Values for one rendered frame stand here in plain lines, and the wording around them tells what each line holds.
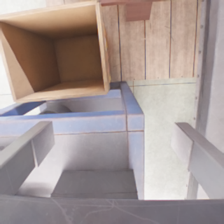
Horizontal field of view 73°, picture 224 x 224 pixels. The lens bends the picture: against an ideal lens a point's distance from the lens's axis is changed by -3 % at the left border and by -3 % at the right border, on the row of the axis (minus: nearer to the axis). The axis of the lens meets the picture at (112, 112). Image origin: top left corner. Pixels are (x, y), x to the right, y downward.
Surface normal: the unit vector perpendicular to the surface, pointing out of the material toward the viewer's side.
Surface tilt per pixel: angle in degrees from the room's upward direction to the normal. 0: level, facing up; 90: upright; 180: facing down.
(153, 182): 0
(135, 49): 0
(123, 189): 90
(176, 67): 0
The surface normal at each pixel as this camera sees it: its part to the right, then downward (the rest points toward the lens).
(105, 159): -0.02, 0.30
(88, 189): -0.07, -0.95
